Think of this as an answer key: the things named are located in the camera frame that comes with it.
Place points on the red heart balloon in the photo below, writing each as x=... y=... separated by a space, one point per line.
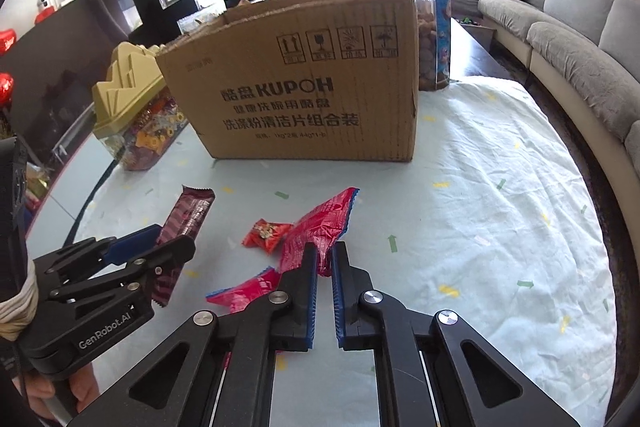
x=7 y=40
x=6 y=89

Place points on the pale blue table cloth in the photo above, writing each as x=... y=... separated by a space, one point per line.
x=491 y=219

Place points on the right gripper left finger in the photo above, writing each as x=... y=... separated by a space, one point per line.
x=281 y=321

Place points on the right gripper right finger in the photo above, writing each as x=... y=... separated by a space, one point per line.
x=368 y=320

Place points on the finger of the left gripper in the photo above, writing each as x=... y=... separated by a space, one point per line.
x=90 y=256
x=160 y=254

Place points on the brown cardboard box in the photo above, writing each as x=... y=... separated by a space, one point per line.
x=301 y=79

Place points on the red orange candy packet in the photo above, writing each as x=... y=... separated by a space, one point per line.
x=266 y=235

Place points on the grey curved sofa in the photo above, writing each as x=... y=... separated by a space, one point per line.
x=592 y=44

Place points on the white security camera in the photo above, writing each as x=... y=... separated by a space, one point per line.
x=45 y=10

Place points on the black television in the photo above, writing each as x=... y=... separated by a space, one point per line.
x=54 y=67

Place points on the red blue snack packet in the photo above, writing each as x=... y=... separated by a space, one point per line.
x=238 y=297

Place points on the gold lid candy jar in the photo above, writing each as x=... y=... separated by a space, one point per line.
x=137 y=118

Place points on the large red snack packet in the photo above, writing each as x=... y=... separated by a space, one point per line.
x=322 y=227

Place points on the left human hand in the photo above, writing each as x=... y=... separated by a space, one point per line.
x=83 y=384

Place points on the maroon wafer bar packet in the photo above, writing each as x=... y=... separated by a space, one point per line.
x=185 y=218

